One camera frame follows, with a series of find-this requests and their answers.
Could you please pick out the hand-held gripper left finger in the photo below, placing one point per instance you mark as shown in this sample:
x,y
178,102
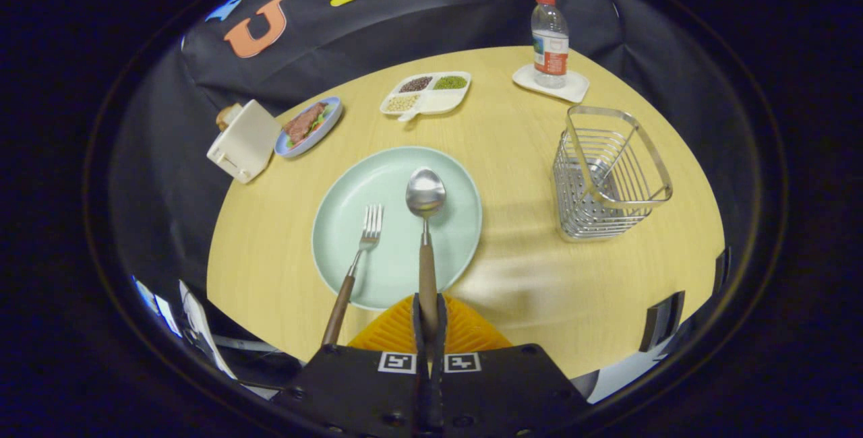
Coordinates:
x,y
418,330

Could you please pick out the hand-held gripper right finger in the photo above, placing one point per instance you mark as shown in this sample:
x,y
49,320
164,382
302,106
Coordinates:
x,y
441,330

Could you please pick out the light green plate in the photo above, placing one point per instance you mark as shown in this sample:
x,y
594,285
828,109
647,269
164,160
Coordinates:
x,y
388,256

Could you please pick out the small blue plate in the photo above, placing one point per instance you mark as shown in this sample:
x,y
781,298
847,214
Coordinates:
x,y
323,135

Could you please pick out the white paper sheet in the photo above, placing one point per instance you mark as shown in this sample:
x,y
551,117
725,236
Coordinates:
x,y
199,323

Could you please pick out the black table clamp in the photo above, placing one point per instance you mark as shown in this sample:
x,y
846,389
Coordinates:
x,y
661,320
721,269

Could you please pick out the white divided bean tray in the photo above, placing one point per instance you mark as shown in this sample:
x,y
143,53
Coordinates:
x,y
438,101

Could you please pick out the brown steak piece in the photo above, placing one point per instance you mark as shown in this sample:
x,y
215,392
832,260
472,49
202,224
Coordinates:
x,y
303,124

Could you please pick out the white toaster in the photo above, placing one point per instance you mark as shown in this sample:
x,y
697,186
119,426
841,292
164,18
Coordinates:
x,y
246,141

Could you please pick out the blue lit screen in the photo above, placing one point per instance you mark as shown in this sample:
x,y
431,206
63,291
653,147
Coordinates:
x,y
158,306

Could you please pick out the white square coaster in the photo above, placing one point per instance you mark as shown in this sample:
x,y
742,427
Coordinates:
x,y
573,91

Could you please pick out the toast slice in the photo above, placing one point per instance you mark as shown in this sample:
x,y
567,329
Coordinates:
x,y
226,116

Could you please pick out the clear red-capped water bottle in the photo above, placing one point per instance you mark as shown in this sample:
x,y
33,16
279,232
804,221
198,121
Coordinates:
x,y
549,47

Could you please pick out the black backdrop cloth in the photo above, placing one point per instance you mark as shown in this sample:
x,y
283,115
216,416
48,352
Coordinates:
x,y
438,13

